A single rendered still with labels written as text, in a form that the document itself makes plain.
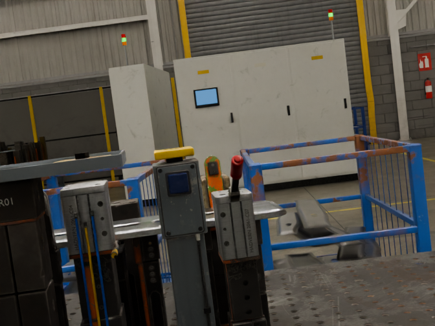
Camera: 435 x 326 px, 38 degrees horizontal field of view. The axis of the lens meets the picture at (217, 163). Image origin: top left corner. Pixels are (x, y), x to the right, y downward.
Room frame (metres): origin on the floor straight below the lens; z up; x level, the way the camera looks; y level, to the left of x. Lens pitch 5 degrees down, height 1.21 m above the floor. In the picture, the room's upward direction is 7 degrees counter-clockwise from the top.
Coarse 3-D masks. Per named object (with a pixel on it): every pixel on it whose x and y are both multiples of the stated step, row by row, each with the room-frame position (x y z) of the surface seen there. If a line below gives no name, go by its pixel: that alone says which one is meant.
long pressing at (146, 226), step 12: (264, 204) 1.35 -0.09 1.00; (276, 204) 1.35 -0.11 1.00; (156, 216) 1.38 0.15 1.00; (264, 216) 1.24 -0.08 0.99; (276, 216) 1.25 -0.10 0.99; (120, 228) 1.27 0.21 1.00; (132, 228) 1.26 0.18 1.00; (144, 228) 1.22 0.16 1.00; (156, 228) 1.22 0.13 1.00; (60, 240) 1.21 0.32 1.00
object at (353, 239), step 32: (288, 160) 2.93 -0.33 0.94; (320, 160) 2.93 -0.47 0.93; (416, 160) 2.92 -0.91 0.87; (256, 192) 2.93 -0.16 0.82; (384, 192) 3.64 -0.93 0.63; (416, 192) 2.92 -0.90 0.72; (288, 224) 3.68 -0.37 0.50; (320, 224) 3.17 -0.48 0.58; (416, 224) 2.93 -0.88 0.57; (288, 256) 3.76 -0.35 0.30; (320, 256) 4.09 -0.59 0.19; (352, 256) 3.17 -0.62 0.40
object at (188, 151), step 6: (162, 150) 0.99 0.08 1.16; (168, 150) 0.97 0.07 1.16; (174, 150) 0.96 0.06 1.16; (180, 150) 0.96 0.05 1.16; (186, 150) 0.96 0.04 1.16; (192, 150) 0.96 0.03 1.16; (156, 156) 0.95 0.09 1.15; (162, 156) 0.96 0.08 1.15; (168, 156) 0.96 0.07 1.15; (174, 156) 0.96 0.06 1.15; (180, 156) 0.96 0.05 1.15; (186, 156) 0.96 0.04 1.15; (168, 162) 0.98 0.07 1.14
